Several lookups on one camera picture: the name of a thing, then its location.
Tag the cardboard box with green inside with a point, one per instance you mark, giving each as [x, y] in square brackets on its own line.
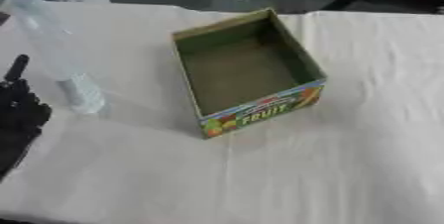
[243, 69]

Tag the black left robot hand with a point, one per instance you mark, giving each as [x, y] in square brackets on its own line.
[20, 115]

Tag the clear plastic bottle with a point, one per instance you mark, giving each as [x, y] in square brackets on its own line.
[52, 53]

